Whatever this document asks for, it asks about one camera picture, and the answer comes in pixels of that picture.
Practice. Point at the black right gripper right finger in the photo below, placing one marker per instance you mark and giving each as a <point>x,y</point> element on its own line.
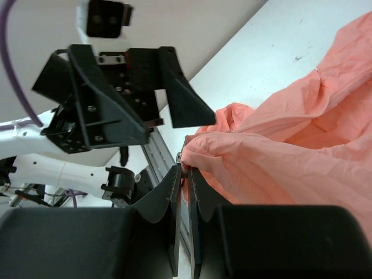
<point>206,258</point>

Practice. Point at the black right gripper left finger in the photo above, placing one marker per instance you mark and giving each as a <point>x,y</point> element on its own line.
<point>157,229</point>

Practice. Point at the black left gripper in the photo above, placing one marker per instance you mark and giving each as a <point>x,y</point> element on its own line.
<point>115,94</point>

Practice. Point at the salmon pink zip jacket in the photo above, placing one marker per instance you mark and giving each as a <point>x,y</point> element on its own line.
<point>308,143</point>

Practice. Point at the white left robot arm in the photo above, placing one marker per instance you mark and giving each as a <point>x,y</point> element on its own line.
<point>38,162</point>

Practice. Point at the aluminium front rail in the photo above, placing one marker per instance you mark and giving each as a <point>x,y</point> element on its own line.
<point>160,160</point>

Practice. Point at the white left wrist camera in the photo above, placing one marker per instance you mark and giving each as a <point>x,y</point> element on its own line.
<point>101,21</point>

